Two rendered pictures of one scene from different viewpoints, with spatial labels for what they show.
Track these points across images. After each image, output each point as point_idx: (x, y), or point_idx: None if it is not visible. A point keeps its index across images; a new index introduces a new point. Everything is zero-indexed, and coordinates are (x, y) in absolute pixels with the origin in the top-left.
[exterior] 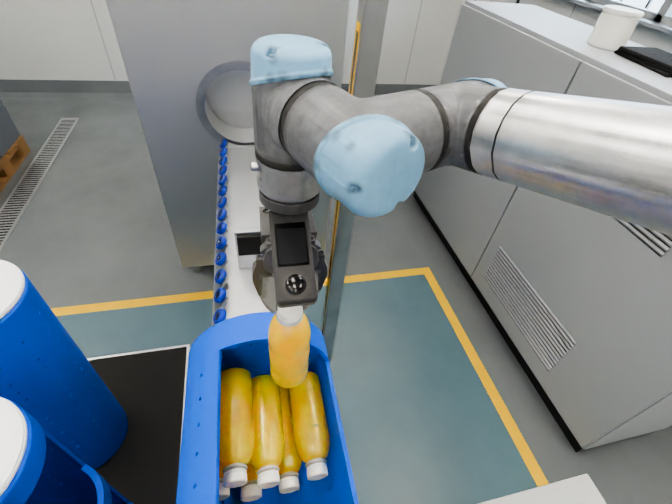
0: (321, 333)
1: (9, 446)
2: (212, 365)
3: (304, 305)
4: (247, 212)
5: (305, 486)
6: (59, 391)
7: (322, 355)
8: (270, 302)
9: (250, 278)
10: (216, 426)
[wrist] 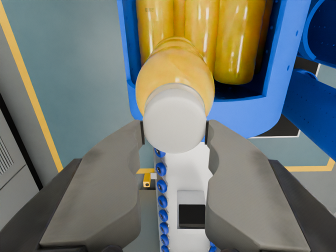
0: (131, 112)
1: None
2: (276, 76)
3: (136, 124)
4: (191, 239)
5: None
6: (330, 111)
7: (132, 83)
8: (230, 138)
9: (195, 181)
10: None
